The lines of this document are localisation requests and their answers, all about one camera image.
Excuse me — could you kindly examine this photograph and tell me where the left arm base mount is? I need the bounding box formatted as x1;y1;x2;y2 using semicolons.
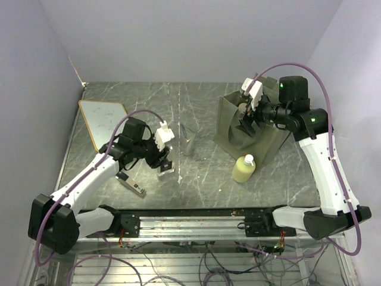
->
120;212;140;238

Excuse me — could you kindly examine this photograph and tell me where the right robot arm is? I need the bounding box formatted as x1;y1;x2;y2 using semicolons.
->
237;76;371;240

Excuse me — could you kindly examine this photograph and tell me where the yellow-framed whiteboard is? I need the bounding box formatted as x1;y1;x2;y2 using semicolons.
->
79;100;127;151

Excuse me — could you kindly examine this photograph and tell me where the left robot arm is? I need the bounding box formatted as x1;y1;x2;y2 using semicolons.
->
27;117;174;254

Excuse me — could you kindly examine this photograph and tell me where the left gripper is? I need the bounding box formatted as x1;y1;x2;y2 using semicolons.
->
133;130;169;168

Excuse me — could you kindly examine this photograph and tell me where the yellow-green pump bottle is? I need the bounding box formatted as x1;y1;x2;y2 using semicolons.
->
232;154;256;183

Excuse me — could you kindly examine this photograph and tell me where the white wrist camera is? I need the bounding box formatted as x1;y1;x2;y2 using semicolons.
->
241;77;263;111
154;120;174;151

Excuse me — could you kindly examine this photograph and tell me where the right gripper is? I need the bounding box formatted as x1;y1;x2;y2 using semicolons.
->
235;92;291;136

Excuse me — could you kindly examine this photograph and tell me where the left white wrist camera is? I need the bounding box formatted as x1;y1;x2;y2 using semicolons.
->
154;120;174;151

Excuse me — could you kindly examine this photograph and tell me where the green canvas bag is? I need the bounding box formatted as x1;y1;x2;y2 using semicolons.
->
214;91;290;169

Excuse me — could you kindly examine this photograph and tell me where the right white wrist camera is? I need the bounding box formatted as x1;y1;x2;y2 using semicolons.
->
241;77;263;111

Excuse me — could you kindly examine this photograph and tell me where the tall clear square bottle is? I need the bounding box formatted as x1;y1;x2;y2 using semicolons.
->
157;147;174;177

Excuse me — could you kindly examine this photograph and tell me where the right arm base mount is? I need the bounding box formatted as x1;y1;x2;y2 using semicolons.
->
237;209;296;237

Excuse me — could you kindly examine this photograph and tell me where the aluminium rail frame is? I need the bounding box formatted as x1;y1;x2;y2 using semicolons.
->
38;207;358;285

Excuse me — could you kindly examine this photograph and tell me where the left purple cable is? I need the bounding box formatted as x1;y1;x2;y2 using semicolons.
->
33;109;166;286

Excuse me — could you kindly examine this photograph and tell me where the green bottle beige cap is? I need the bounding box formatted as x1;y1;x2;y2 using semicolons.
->
238;103;247;113

